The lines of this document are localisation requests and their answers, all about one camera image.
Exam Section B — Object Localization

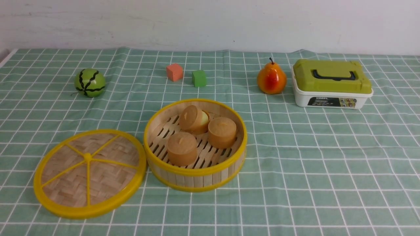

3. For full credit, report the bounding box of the green toy watermelon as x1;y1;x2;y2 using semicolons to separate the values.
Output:
74;68;106;97

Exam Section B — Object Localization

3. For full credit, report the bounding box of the green checked tablecloth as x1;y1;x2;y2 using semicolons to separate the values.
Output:
0;48;420;236

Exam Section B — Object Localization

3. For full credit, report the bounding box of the brown bun tilted back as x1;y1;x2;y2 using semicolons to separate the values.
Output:
179;105;210;135

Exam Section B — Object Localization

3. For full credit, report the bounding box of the green foam cube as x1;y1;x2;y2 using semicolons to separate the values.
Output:
192;70;207;87

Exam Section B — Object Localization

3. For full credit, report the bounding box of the white box with green lid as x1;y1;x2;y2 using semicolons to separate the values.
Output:
291;59;373;109

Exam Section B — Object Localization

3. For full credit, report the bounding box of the orange toy pear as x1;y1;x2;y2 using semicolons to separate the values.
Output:
257;57;287;94

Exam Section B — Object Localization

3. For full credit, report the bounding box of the yellow bamboo steamer basket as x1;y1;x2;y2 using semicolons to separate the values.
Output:
143;99;248;192

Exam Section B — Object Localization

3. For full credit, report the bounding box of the brown bun front left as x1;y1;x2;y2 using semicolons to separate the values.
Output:
166;132;198;167

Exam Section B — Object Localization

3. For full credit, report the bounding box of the brown bun right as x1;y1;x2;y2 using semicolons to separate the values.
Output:
208;117;237;149

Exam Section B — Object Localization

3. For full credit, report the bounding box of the yellow woven steamer lid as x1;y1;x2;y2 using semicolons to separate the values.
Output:
33;129;147;219

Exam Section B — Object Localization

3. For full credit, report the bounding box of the orange foam cube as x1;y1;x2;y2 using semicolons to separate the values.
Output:
166;63;184;82

